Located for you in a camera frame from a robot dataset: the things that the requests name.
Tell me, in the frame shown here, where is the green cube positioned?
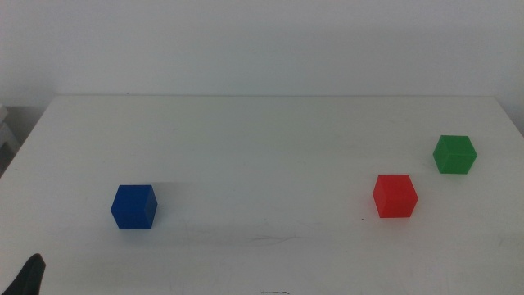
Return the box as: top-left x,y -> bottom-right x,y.
432,134 -> 478,175

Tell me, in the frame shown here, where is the blue cube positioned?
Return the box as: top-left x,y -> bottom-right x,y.
110,184 -> 159,230

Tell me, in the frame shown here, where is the red cube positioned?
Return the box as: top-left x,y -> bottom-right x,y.
372,174 -> 419,220

